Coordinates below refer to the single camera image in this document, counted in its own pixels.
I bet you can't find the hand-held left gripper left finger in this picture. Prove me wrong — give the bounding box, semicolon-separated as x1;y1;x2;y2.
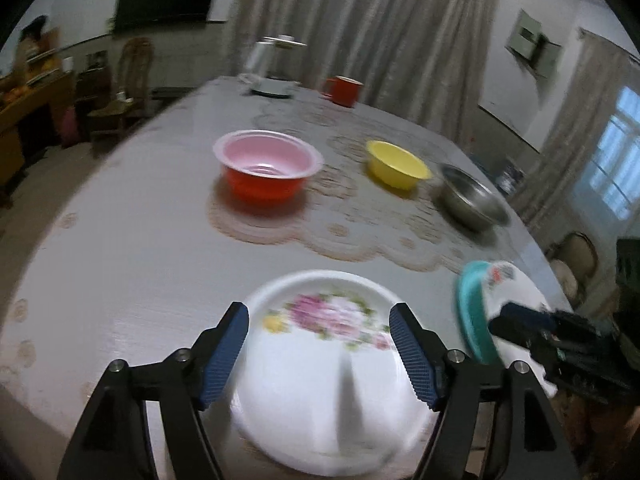
57;301;250;480

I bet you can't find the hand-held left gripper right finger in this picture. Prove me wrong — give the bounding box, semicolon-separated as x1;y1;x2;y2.
389;302;583;480

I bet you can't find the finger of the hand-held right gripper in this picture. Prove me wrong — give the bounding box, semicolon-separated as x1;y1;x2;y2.
487;302;561;347

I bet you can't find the small white floral plate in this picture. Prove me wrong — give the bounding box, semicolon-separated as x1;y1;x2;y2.
475;260;558;401

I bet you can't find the large white floral plate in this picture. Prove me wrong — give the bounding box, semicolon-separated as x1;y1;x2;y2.
231;270;453;476

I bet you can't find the pink and red bowl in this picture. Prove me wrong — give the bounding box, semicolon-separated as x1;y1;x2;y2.
212;130;324;206

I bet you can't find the round-back chair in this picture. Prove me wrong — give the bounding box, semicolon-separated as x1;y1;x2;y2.
547;232;598;306

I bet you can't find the steel bowl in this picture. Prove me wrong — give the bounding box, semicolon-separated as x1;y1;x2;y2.
436;162;511;233

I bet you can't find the beige lace table mat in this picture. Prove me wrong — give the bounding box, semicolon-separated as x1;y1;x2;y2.
207;95;516;273

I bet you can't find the beige window curtain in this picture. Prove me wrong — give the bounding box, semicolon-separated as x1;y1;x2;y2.
510;30;640;271

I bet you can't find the window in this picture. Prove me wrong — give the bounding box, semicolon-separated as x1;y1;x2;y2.
572;87;640;221

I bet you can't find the yellow bowl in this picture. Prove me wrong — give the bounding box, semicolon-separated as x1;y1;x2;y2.
365;140;433;192

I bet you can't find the grey kettle base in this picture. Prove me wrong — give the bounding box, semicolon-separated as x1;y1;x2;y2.
250;80;301;99

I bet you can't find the red mug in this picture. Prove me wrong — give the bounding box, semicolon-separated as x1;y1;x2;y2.
320;76;363;108

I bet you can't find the pink bag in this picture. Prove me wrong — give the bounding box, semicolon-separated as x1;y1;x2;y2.
60;107;81;148

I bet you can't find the wooden chair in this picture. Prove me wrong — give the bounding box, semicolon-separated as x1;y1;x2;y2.
87;37;153;141

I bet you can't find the white electric kettle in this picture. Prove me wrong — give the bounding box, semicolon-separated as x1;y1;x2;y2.
240;35;308;92

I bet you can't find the wooden cabinet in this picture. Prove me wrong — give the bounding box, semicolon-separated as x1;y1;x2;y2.
0;72;76;208

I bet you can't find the beige striped curtain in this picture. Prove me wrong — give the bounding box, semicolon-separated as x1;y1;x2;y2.
227;0;506;126

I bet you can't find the grey wall box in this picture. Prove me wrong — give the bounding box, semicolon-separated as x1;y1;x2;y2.
505;8;563;79

